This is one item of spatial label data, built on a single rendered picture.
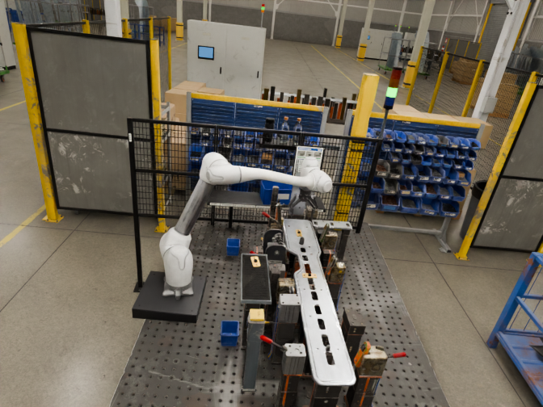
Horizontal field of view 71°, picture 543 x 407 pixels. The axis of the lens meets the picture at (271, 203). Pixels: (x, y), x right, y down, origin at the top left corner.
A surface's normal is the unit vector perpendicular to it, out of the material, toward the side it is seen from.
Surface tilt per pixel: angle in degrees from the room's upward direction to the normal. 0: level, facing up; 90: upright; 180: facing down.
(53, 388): 0
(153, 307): 2
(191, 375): 0
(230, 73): 90
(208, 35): 90
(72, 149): 89
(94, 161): 89
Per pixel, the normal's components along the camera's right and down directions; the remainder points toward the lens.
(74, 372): 0.11, -0.89
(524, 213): -0.02, 0.46
